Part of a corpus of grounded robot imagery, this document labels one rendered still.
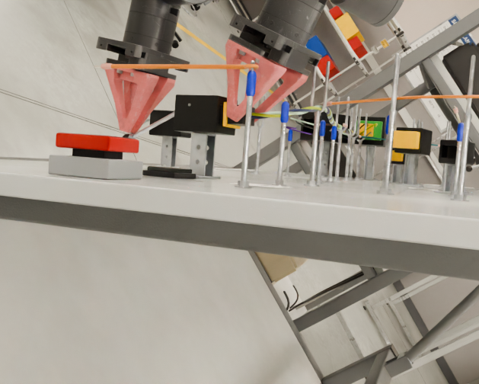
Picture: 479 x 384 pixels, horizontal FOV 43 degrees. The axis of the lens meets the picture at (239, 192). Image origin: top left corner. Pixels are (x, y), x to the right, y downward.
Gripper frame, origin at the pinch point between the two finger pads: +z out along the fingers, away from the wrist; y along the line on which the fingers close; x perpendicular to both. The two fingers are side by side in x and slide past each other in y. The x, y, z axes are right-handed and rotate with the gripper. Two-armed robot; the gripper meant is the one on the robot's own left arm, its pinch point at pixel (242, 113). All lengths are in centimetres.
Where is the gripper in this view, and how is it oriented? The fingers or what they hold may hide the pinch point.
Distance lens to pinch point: 66.5
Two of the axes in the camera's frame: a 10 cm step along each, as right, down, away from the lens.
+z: -4.3, 8.7, 2.5
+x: -7.6, -5.0, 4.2
